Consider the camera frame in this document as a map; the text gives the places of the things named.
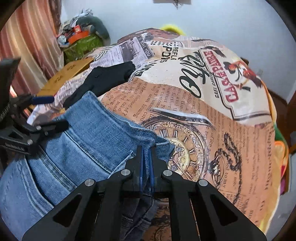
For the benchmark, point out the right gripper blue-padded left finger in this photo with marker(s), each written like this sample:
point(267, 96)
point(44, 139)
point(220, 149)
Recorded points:
point(93, 210)

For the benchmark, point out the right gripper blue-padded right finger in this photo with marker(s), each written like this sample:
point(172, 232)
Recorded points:
point(198, 211)

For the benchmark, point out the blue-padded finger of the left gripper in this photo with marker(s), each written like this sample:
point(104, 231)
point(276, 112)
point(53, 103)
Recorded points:
point(51, 128)
point(47, 99)

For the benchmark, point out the blue denim pants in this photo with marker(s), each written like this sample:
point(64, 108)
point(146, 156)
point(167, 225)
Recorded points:
point(96, 145)

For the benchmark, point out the brown wooden board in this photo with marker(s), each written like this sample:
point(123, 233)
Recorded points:
point(69, 71)

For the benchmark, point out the pink striped curtain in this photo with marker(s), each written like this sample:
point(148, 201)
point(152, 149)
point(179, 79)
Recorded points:
point(31, 35)

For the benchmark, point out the green patterned box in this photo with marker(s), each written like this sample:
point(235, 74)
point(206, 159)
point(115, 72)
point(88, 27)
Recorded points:
point(81, 47)

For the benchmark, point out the black folded garment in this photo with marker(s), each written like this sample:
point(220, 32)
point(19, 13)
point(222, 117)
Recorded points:
point(101, 80)

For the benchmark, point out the orange box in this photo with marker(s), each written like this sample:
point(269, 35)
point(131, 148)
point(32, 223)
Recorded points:
point(78, 36)

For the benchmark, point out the grey plush toy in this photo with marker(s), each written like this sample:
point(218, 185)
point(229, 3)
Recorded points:
point(94, 25)

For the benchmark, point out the newspaper print bed cover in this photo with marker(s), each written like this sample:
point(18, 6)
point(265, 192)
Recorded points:
point(204, 99)

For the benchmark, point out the yellow pillow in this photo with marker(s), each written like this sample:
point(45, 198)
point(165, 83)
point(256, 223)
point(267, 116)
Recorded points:
point(173, 29)

